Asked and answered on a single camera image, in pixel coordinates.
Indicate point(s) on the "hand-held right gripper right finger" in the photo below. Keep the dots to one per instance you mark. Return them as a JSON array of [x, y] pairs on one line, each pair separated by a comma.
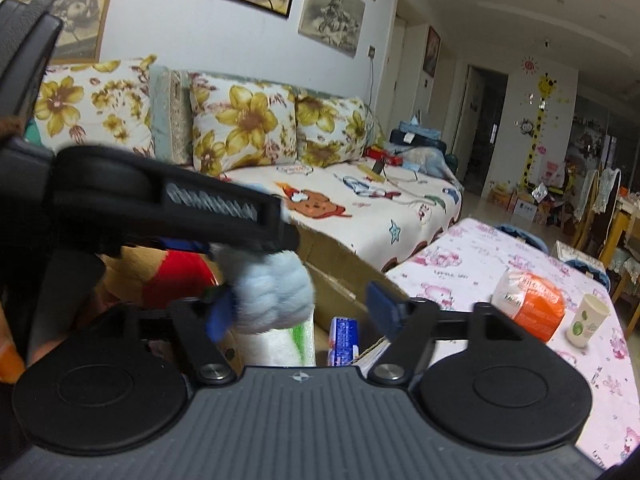
[[385, 307]]

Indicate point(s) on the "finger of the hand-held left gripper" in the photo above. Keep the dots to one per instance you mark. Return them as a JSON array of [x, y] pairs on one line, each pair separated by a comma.
[[65, 290], [187, 247]]

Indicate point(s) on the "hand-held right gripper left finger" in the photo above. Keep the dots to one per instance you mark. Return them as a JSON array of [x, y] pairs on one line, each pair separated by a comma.
[[222, 317]]

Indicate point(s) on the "yellow bear plush red shirt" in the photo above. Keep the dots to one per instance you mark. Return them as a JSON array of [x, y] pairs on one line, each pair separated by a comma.
[[175, 275]]

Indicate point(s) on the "blue tissue packet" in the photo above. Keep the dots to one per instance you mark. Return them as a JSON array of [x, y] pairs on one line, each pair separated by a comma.
[[344, 340]]

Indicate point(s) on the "light blue plush toy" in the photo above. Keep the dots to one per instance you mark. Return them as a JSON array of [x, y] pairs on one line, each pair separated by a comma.
[[270, 290]]

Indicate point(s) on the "cardboard box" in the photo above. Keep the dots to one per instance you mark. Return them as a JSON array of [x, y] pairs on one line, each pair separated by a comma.
[[340, 270]]

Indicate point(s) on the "pink printed tablecloth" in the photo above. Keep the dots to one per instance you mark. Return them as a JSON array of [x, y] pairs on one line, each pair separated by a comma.
[[460, 260]]

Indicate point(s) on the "yellow floral sofa cushion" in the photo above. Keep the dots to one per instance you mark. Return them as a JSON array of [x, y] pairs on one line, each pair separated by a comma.
[[330, 130], [90, 105], [240, 120]]

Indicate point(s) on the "grey green trimmed cushion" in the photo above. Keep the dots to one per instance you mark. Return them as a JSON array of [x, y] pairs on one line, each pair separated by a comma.
[[170, 115]]

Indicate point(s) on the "sofa with floral cushions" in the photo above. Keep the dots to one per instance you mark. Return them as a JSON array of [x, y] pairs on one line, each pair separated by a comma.
[[350, 210]]

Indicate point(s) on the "orange tissue pack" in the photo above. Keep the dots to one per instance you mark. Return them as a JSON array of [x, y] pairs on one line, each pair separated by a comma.
[[535, 305]]

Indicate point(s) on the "grey blue clothing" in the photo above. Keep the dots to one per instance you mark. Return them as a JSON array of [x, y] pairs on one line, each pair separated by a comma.
[[430, 162]]

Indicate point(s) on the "red box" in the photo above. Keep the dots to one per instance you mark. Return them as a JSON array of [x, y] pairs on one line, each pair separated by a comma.
[[382, 155]]

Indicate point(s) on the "blue chair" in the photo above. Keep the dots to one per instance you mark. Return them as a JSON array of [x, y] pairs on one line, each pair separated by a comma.
[[585, 267], [520, 235]]

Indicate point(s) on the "dark blue bag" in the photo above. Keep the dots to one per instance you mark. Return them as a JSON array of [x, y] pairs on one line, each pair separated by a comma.
[[425, 141]]

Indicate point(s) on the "pile of small boxes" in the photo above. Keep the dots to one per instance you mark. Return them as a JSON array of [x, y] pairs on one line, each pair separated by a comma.
[[525, 207]]

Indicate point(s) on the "grey patterned sofa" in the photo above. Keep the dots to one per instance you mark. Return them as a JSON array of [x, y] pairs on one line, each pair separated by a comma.
[[378, 125]]

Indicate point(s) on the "light blue folded cloths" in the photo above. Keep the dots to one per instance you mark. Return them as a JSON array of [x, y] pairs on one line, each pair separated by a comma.
[[412, 124]]

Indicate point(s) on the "sepia framed picture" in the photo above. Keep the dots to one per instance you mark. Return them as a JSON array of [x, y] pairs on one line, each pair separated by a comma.
[[85, 10]]

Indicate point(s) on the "white paper cup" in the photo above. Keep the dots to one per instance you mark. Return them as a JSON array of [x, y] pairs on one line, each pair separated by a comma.
[[587, 320]]

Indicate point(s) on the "giraffe height chart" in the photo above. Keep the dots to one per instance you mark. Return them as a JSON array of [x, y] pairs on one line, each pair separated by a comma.
[[532, 150]]

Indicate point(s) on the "yellow dining table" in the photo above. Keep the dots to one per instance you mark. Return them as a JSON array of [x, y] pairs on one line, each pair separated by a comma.
[[620, 235]]

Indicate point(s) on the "hanging white clothes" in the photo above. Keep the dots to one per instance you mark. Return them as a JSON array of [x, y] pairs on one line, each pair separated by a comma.
[[607, 185]]

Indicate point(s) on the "dark framed corridor picture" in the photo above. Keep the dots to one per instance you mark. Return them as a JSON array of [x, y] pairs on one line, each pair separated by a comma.
[[431, 52]]

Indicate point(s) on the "grey sketch framed picture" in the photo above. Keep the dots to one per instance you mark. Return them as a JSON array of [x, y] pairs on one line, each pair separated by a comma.
[[332, 10]]

